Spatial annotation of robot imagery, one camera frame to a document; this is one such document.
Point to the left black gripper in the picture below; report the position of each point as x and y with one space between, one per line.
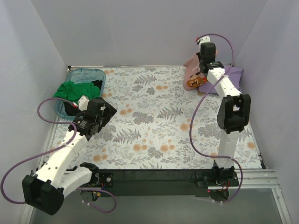
108 109

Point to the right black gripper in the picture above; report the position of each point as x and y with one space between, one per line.
199 56

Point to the pink t shirt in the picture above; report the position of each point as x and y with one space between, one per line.
193 77

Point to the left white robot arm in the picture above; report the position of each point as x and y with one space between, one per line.
50 185

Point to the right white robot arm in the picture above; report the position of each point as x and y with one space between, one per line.
233 114

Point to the folded purple t shirt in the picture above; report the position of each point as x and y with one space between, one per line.
222 81

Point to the green t shirt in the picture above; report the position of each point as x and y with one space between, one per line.
73 92

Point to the teal plastic basket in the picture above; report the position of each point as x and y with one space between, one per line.
81 75

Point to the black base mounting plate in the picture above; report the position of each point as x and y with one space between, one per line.
159 182

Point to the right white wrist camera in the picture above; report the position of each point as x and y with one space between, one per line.
204 39

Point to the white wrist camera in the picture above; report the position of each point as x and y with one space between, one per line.
82 103
204 39

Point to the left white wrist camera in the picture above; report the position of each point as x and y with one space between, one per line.
82 103

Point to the aluminium frame rail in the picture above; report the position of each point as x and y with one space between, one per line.
249 178

